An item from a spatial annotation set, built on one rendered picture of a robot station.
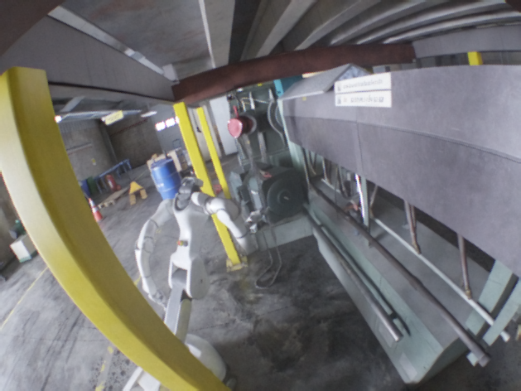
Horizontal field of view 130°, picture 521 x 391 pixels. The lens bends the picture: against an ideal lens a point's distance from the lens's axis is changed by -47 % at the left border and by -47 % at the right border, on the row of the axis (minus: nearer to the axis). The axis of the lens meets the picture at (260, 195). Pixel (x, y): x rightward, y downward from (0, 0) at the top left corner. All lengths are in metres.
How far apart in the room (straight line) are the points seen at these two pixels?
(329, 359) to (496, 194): 1.34
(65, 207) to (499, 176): 0.87
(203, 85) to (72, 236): 1.59
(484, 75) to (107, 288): 0.91
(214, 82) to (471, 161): 1.66
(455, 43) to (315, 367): 2.75
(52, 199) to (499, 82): 0.88
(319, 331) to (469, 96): 1.58
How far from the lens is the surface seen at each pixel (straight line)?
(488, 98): 0.65
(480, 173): 0.68
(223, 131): 7.89
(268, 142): 2.90
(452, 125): 0.71
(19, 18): 0.26
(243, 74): 1.84
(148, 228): 1.39
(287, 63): 1.93
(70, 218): 0.41
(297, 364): 1.63
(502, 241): 0.70
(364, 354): 1.63
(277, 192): 2.06
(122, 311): 0.47
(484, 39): 2.28
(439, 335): 1.06
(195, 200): 1.19
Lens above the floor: 1.48
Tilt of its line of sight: 22 degrees down
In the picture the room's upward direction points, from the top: 16 degrees counter-clockwise
